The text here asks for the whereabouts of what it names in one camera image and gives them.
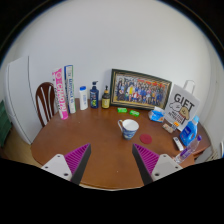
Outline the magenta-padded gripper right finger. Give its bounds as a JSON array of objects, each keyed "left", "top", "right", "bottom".
[{"left": 132, "top": 143, "right": 184, "bottom": 186}]

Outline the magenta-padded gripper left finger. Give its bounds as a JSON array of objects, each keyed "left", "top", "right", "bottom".
[{"left": 40, "top": 143, "right": 92, "bottom": 186}]

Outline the clear purple-capped water bottle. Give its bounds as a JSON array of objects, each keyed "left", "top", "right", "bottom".
[{"left": 173, "top": 134, "right": 203, "bottom": 165}]

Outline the white remote control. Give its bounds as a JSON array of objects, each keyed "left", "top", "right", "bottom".
[{"left": 172, "top": 136, "right": 185, "bottom": 152}]

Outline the flat round red coaster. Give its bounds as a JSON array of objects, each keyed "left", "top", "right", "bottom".
[{"left": 139, "top": 133, "right": 153, "bottom": 145}]

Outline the small brown snack pack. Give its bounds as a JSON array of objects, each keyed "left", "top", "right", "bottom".
[{"left": 162, "top": 122, "right": 175, "bottom": 134}]

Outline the blue detergent bottle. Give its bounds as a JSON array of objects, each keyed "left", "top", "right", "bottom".
[{"left": 179, "top": 115, "right": 200, "bottom": 148}]

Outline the blue tissue pack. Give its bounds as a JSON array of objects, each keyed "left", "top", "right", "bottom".
[{"left": 148, "top": 106, "right": 166, "bottom": 123}]

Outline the white printed paper bag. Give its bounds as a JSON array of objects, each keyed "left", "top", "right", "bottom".
[{"left": 163, "top": 79, "right": 201, "bottom": 132}]

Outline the brown wooden chair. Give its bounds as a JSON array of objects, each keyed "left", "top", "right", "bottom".
[{"left": 35, "top": 81, "right": 58, "bottom": 128}]

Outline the tall pink box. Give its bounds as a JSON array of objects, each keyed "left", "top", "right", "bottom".
[{"left": 51, "top": 67, "right": 70, "bottom": 121}]

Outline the white blue-capped lotion bottle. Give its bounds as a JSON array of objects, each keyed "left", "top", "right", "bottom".
[{"left": 78, "top": 85, "right": 89, "bottom": 111}]

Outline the white cabinet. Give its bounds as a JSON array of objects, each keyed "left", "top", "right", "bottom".
[{"left": 3, "top": 55, "right": 43, "bottom": 145}]

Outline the dark blue pump bottle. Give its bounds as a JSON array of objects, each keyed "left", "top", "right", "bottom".
[{"left": 89, "top": 80, "right": 100, "bottom": 109}]

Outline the tall green and white box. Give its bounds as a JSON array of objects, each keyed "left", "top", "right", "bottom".
[{"left": 63, "top": 64, "right": 77, "bottom": 115}]

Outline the amber yellow-labelled pump bottle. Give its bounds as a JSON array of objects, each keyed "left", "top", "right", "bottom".
[{"left": 101, "top": 85, "right": 111, "bottom": 110}]

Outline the framed group photo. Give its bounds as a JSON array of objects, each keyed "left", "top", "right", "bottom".
[{"left": 110, "top": 68, "right": 173, "bottom": 111}]

